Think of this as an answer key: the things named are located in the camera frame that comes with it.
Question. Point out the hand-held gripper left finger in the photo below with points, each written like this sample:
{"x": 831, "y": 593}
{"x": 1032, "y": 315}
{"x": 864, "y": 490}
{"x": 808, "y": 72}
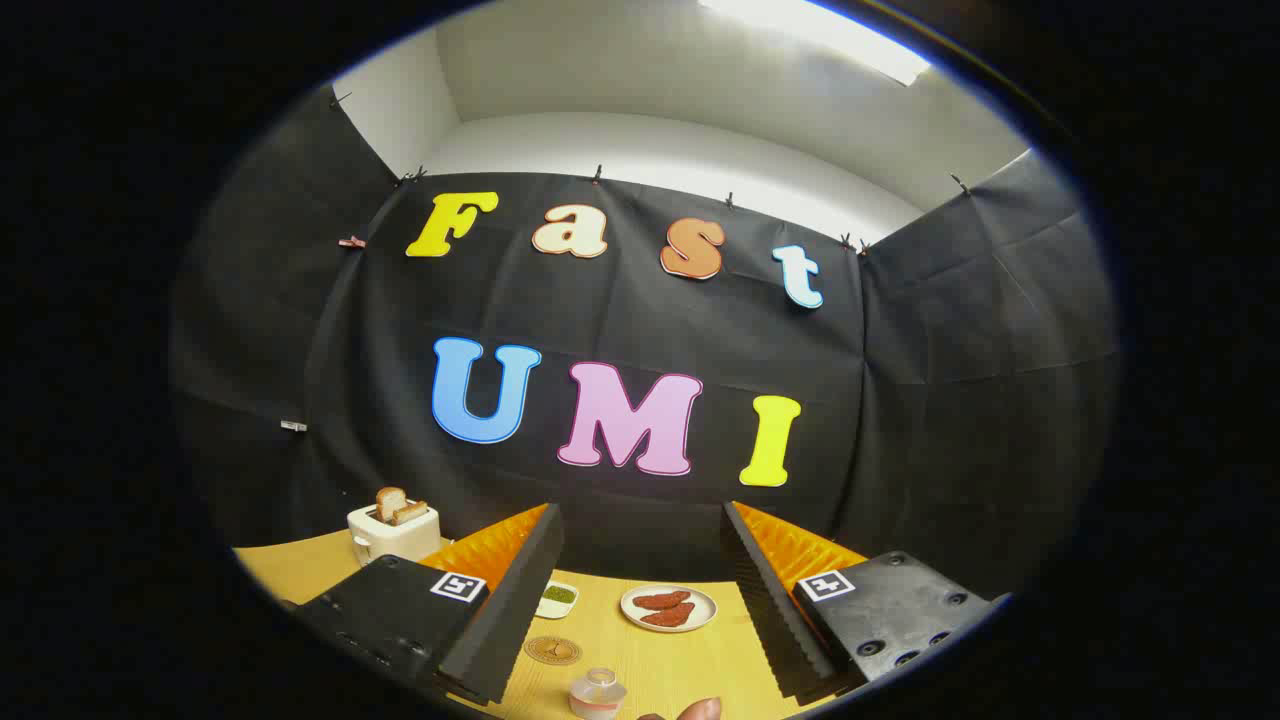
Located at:
{"x": 510, "y": 600}

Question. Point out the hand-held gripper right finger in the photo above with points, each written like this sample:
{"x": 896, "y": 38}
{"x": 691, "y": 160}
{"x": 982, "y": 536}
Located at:
{"x": 770, "y": 600}

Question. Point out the round cork coaster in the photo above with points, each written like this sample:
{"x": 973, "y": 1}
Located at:
{"x": 552, "y": 650}

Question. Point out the clear juice bottle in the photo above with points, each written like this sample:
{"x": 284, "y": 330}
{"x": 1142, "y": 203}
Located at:
{"x": 598, "y": 697}

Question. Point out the white compartment dish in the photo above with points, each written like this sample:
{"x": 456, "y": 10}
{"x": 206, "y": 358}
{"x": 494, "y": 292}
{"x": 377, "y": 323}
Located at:
{"x": 557, "y": 598}

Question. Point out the white round plate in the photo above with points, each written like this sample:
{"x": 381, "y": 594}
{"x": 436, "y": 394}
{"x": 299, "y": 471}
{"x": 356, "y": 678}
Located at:
{"x": 705, "y": 610}

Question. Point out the wooden table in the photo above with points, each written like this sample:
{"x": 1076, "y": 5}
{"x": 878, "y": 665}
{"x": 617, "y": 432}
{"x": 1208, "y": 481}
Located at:
{"x": 700, "y": 660}

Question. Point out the red meat slice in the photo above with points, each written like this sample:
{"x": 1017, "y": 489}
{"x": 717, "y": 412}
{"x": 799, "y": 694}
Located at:
{"x": 668, "y": 616}
{"x": 660, "y": 600}

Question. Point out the toast slice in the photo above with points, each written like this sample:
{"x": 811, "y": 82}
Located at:
{"x": 390, "y": 503}
{"x": 412, "y": 513}

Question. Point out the white toaster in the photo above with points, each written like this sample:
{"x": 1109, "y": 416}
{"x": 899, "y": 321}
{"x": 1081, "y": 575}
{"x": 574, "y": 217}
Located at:
{"x": 385, "y": 535}

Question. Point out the black backdrop cloth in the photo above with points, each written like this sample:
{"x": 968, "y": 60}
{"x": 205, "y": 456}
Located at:
{"x": 640, "y": 320}

